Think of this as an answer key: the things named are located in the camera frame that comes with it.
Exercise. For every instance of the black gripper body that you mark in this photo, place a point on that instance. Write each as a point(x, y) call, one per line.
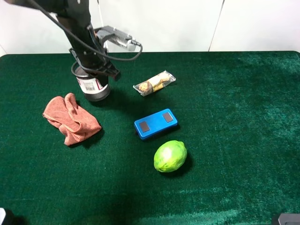
point(90, 62)

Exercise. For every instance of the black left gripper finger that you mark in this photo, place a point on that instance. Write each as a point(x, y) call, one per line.
point(102, 77)

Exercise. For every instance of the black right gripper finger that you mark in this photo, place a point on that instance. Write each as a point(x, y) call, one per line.
point(111, 71)

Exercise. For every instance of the black mesh pen cup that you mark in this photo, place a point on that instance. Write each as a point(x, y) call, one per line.
point(91, 87)

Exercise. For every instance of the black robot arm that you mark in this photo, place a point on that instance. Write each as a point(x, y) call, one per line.
point(73, 17)

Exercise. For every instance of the grey object bottom right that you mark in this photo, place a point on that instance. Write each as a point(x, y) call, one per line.
point(286, 219)

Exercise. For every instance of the wrapped snack packet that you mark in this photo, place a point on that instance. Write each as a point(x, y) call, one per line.
point(155, 83)

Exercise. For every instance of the orange crumpled cloth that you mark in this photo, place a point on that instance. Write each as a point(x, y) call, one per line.
point(73, 121)

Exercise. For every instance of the blue rectangular box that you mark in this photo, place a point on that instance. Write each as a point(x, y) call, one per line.
point(155, 123)

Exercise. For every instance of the green lime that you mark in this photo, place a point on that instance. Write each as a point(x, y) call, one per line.
point(170, 156)

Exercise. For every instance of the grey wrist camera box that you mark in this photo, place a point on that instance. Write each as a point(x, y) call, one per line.
point(117, 37)

